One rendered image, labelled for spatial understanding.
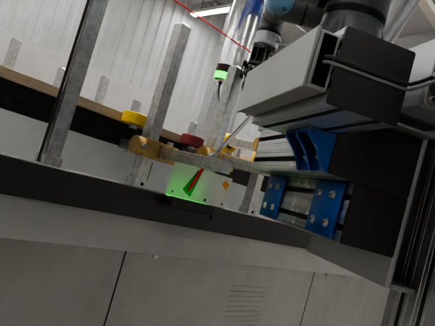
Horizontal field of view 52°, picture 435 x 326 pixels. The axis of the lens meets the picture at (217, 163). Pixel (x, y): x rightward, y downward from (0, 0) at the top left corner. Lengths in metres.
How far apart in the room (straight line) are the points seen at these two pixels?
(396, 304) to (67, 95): 0.79
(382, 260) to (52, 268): 0.97
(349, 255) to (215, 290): 1.16
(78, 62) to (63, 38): 7.94
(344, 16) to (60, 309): 1.12
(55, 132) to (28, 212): 0.19
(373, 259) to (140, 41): 9.24
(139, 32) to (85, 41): 8.68
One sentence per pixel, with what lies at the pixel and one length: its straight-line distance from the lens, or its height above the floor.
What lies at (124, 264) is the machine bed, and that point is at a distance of 1.55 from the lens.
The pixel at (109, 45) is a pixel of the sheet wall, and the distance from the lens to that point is 9.40.
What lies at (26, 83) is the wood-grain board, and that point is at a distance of 1.27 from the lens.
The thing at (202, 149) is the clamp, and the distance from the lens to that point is 1.37.
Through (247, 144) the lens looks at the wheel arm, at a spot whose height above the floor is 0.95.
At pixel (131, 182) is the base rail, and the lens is 1.22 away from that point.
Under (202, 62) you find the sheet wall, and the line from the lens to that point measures 10.78.
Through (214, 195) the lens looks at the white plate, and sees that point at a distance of 1.41.
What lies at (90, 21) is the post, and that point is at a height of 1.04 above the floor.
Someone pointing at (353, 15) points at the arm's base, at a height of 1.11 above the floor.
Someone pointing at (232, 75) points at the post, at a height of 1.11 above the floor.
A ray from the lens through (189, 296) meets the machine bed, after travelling 1.81.
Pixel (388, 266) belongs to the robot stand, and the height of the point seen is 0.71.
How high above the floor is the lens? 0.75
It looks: 4 degrees up
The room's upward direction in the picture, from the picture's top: 16 degrees clockwise
